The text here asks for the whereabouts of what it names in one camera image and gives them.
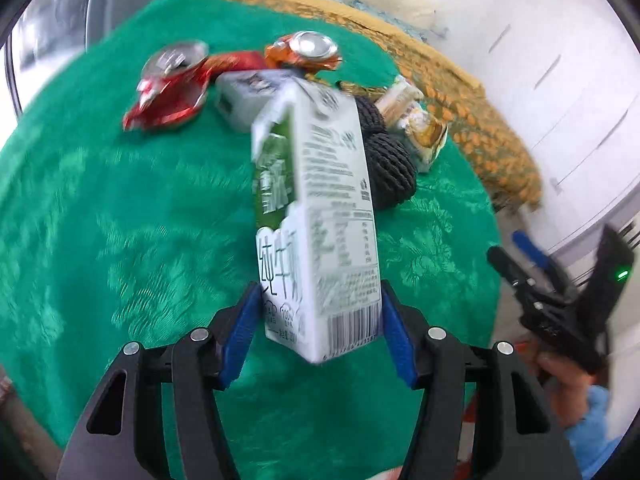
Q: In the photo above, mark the person's right hand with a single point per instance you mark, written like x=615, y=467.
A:
x=570, y=390

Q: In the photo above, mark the crushed orange can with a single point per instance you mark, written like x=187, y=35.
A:
x=305, y=49

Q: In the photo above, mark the black foam fruit net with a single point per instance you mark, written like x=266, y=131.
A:
x=392, y=170
x=371, y=115

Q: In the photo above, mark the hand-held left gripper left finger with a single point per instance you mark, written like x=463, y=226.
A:
x=242, y=340

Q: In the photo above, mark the white wardrobe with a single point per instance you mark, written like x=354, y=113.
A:
x=565, y=110

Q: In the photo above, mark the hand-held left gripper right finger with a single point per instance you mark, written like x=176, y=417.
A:
x=398, y=342

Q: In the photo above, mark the gold foil wrapper packet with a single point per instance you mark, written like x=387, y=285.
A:
x=417, y=125

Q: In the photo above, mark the orange patterned blanket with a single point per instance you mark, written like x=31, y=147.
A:
x=450, y=110

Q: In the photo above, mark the green tablecloth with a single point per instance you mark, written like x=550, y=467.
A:
x=125, y=220

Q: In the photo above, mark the white green milk carton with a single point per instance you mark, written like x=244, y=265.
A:
x=330, y=200

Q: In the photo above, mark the crushed red can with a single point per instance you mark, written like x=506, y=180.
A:
x=170, y=95

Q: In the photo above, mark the small white grey carton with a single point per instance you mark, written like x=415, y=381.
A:
x=240, y=95

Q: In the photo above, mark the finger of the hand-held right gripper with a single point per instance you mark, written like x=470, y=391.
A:
x=537, y=260
x=510, y=272

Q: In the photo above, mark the person's right forearm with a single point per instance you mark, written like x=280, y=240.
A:
x=595, y=435

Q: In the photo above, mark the red squeeze tube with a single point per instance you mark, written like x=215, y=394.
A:
x=235, y=61

